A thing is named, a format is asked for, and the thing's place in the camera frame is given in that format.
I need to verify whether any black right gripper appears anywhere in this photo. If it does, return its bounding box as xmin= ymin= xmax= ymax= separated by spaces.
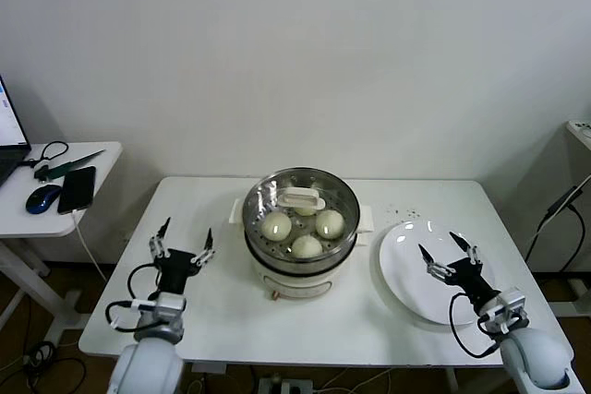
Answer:
xmin=417 ymin=230 xmax=502 ymax=315

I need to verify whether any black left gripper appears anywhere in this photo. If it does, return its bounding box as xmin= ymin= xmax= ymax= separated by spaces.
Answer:
xmin=148 ymin=216 xmax=217 ymax=295

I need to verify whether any glass lid with cream handle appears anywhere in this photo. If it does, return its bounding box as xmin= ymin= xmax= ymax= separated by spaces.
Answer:
xmin=242 ymin=166 xmax=361 ymax=265

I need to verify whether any perforated steel steamer basket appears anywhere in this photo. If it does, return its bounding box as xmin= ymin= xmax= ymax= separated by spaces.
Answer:
xmin=229 ymin=165 xmax=374 ymax=275

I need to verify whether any white round plate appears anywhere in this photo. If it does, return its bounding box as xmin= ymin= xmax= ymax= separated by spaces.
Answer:
xmin=379 ymin=220 xmax=498 ymax=326

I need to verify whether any cream electric cooker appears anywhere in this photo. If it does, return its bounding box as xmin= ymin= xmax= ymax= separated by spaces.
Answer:
xmin=230 ymin=209 xmax=370 ymax=303

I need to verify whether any black smartphone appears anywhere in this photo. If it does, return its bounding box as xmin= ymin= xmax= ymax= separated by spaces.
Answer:
xmin=57 ymin=165 xmax=97 ymax=215

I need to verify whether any blue computer mouse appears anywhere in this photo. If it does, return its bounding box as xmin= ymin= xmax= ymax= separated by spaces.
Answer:
xmin=25 ymin=184 xmax=63 ymax=215

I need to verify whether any white side table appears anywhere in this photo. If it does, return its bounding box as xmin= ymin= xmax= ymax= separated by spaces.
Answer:
xmin=0 ymin=140 xmax=124 ymax=344

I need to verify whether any grey floor power strip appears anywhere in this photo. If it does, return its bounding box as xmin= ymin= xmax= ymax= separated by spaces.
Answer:
xmin=258 ymin=376 xmax=315 ymax=394

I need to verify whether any white shelf unit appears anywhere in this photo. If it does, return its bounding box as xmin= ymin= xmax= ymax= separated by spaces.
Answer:
xmin=566 ymin=119 xmax=591 ymax=204

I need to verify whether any black laptop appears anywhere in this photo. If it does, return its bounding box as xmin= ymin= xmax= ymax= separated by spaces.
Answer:
xmin=0 ymin=74 xmax=32 ymax=187

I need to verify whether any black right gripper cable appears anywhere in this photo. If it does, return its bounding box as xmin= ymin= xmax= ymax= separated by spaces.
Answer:
xmin=449 ymin=292 xmax=503 ymax=359

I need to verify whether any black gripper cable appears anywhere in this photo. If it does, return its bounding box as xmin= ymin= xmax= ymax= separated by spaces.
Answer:
xmin=449 ymin=292 xmax=503 ymax=359
xmin=105 ymin=264 xmax=161 ymax=332

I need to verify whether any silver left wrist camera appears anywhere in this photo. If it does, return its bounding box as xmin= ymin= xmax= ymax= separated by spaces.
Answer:
xmin=131 ymin=293 xmax=187 ymax=322

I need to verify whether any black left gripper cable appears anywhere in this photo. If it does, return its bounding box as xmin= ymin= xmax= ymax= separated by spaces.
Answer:
xmin=105 ymin=264 xmax=161 ymax=332

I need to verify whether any white charging cable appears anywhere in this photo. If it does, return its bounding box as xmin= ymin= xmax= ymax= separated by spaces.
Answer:
xmin=71 ymin=209 xmax=108 ymax=282

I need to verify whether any white metal floor frame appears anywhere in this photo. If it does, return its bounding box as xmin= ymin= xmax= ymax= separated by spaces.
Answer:
xmin=535 ymin=269 xmax=591 ymax=317

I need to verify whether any black hanging cable with adapter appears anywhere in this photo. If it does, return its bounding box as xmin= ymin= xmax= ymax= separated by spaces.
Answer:
xmin=524 ymin=184 xmax=585 ymax=275

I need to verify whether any black looped cord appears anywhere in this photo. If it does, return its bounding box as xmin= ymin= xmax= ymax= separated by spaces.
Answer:
xmin=20 ymin=139 xmax=70 ymax=183

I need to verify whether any black coiled floor cable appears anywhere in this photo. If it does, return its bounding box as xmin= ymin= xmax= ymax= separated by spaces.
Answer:
xmin=22 ymin=340 xmax=89 ymax=394

